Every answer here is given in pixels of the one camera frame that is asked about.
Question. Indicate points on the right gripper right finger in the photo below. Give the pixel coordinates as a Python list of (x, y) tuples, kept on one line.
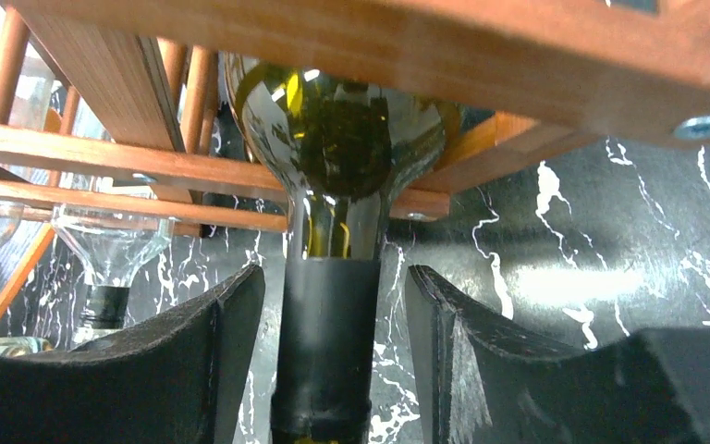
[(482, 378)]

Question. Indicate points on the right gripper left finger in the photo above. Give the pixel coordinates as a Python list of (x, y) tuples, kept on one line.
[(177, 377)]

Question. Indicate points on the green bottle black cap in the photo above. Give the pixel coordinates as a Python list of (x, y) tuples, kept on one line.
[(343, 151)]

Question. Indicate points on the clear bottle black cap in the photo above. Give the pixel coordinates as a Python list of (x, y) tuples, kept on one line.
[(112, 246)]

